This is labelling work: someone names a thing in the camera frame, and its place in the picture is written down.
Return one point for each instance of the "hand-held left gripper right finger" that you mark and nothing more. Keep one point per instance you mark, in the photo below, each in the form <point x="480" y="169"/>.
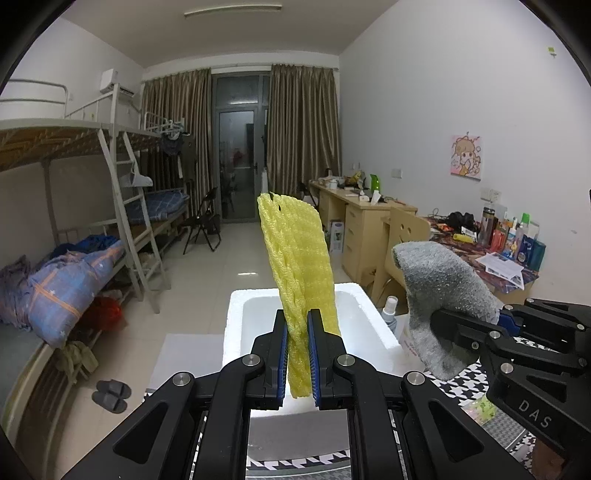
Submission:
<point x="315" y="355"/>

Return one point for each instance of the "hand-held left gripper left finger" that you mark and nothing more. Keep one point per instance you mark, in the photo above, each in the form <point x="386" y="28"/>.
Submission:
<point x="279" y="355"/>

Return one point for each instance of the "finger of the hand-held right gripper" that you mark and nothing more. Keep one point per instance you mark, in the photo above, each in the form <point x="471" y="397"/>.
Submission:
<point x="461" y="332"/>
<point x="554" y="318"/>

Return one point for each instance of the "white foam box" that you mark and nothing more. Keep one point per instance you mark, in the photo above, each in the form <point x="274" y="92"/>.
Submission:
<point x="240" y="332"/>

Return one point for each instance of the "green pink plastic bag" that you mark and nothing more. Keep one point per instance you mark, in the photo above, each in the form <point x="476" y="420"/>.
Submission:
<point x="480" y="410"/>

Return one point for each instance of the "yellow foam net sleeve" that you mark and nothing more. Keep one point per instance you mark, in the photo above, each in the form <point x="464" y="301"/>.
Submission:
<point x="300" y="277"/>

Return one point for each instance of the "houndstooth table mat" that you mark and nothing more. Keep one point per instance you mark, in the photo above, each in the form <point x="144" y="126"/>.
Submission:
<point x="466" y="383"/>

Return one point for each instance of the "blue spray bottle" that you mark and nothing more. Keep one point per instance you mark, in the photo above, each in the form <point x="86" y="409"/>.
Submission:
<point x="390" y="318"/>

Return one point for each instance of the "white printed papers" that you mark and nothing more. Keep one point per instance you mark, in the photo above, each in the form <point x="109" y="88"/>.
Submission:
<point x="501" y="266"/>

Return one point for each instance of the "wooden desk patterned cover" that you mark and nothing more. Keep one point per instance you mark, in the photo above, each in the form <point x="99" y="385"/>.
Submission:
<point x="466" y="251"/>

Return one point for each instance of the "row of toiletry bottles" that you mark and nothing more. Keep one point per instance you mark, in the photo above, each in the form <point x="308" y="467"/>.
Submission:
<point x="517" y="240"/>

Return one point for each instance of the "yellow tube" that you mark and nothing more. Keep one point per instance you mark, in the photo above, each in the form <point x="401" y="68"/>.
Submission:
<point x="464" y="237"/>

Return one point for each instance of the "black bag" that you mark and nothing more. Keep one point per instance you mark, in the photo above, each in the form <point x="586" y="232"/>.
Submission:
<point x="461" y="221"/>

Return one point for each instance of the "wooden chair smiley cutout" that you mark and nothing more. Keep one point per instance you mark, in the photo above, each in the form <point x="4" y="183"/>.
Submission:
<point x="406" y="230"/>

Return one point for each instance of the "white carton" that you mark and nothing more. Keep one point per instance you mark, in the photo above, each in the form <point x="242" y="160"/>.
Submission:
<point x="337" y="236"/>

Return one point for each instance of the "light wooden drawer desk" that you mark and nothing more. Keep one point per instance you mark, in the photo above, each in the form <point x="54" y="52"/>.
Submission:
<point x="360" y="230"/>

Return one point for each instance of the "black folding chair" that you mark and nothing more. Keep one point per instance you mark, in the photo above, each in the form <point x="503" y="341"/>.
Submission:
<point x="203" y="221"/>

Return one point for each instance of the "dark grey slipper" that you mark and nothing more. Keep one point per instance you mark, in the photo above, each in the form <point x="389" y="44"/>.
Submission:
<point x="108" y="401"/>
<point x="115" y="387"/>

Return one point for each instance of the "green bottle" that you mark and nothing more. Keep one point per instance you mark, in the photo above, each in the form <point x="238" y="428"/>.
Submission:
<point x="375" y="183"/>

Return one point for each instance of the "red cloth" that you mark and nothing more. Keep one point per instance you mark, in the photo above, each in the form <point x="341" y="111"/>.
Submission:
<point x="104" y="316"/>

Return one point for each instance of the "small white metal bunk bed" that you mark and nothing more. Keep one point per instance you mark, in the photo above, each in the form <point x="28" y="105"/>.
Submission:
<point x="159" y="217"/>

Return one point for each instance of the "blue plaid bedsheet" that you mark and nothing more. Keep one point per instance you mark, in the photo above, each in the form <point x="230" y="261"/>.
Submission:
<point x="157" y="205"/>

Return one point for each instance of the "olive cloth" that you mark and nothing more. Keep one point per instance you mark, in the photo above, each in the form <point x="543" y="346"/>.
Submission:
<point x="78" y="362"/>

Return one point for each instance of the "glass balcony door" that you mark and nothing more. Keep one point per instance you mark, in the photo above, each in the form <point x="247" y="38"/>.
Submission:
<point x="240" y="152"/>

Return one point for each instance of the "blue plaid quilt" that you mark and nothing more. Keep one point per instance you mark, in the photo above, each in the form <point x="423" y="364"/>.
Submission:
<point x="69" y="286"/>

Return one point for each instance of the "brown curtain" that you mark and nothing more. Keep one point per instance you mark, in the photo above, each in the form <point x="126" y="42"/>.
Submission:
<point x="184" y="138"/>
<point x="304" y="129"/>

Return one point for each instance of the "dark hanging clothes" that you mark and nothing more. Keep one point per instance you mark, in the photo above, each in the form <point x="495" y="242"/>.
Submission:
<point x="178" y="152"/>

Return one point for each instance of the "white air conditioner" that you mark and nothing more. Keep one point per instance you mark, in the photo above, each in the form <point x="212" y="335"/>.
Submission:
<point x="115" y="83"/>

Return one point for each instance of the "large white metal bunk bed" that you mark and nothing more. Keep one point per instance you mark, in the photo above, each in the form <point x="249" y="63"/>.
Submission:
<point x="46" y="134"/>

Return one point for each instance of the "ceiling tube light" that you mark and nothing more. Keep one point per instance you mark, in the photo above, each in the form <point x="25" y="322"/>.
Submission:
<point x="233" y="11"/>

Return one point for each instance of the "white wall socket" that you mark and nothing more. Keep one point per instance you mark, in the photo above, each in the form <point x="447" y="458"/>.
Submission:
<point x="491" y="195"/>

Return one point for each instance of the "pink wall poster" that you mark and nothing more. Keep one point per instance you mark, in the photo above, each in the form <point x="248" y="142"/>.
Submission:
<point x="466" y="157"/>

